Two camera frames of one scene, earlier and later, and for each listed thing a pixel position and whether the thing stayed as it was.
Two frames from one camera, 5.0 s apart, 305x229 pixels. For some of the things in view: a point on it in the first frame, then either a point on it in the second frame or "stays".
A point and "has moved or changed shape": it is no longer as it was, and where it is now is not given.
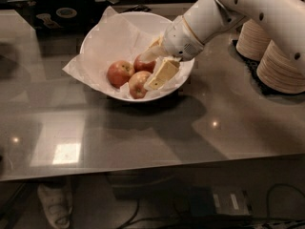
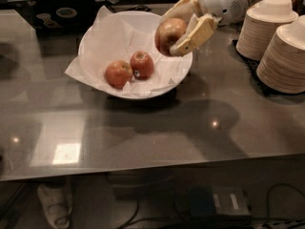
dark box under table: [212, 200] stays
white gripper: [180, 41] -> [221, 2]
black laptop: [62, 20] stays
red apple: [137, 84] has moved or changed shape
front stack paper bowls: [277, 72] stays
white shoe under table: [57, 204] stays
